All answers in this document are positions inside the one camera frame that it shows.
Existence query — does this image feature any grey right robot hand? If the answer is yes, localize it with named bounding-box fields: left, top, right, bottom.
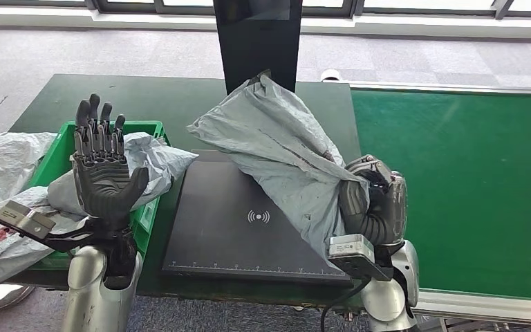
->
left=338, top=154, right=409, bottom=249

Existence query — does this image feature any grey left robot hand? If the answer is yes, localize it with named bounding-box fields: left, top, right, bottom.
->
left=72, top=93, right=151, bottom=230

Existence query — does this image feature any grey parcel bag red print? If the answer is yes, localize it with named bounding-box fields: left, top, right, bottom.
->
left=186, top=69, right=372, bottom=263
left=0, top=187, right=89, bottom=293
left=46, top=132, right=199, bottom=219

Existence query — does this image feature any green conveyor belt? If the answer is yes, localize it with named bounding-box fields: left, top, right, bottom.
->
left=351, top=86, right=531, bottom=302

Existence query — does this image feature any crumpled grey parcel bag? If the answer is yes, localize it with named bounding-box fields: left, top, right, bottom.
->
left=0, top=132, right=59, bottom=212

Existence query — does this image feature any black inbound scanner machine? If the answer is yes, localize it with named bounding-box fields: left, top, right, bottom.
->
left=161, top=0, right=353, bottom=288

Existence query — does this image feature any green plastic crate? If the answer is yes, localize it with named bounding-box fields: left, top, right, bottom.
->
left=27, top=120, right=170, bottom=271

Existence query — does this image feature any dark green table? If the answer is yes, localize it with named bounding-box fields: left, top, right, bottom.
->
left=8, top=74, right=367, bottom=308

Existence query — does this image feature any round chrome base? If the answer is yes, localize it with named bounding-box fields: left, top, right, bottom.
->
left=0, top=284, right=35, bottom=311

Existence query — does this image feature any white window sill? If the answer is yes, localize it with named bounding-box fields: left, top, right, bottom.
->
left=0, top=6, right=531, bottom=40

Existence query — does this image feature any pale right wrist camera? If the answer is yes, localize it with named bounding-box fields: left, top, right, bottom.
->
left=328, top=234, right=393, bottom=282

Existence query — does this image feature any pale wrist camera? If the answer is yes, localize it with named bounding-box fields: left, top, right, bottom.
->
left=0, top=200, right=93, bottom=254
left=328, top=234, right=393, bottom=282

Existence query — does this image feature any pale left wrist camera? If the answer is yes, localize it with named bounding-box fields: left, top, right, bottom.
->
left=0, top=200, right=93, bottom=254

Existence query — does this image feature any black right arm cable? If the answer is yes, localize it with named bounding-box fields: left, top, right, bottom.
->
left=320, top=277, right=373, bottom=332

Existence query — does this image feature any aluminium conveyor frame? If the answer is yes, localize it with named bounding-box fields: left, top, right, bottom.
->
left=320, top=68, right=531, bottom=327

